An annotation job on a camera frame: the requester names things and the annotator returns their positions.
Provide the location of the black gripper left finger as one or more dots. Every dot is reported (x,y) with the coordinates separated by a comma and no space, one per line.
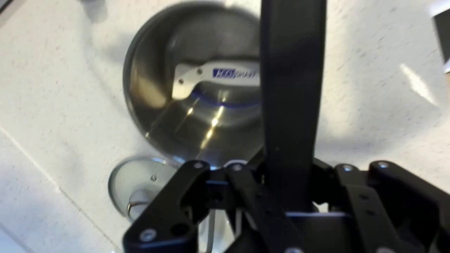
(163,211)

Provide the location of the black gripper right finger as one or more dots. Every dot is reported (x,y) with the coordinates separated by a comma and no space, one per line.
(398,205)

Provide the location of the black straight spatula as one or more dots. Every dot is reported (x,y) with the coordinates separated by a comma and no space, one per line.
(292,93)

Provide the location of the stainless steel pot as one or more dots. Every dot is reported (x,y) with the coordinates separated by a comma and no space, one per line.
(187,107)

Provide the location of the white spatula with blue label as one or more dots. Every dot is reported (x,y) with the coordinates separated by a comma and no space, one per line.
(219,74)

